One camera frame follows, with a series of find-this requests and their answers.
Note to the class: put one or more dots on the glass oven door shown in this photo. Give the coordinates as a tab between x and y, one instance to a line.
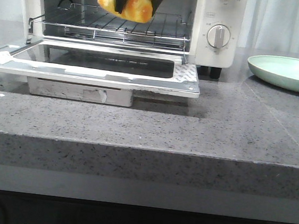
101	65

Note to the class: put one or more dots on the white Toshiba toaster oven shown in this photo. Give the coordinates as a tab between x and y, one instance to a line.
201	14

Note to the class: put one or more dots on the lower timer knob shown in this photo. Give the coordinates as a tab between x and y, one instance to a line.
218	36

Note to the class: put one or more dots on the light green plate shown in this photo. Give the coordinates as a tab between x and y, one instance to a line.
276	70

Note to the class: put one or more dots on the metal wire oven rack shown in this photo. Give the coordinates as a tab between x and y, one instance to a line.
165	33

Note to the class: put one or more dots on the silver oven door handle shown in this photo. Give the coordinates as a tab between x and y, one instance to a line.
80	92

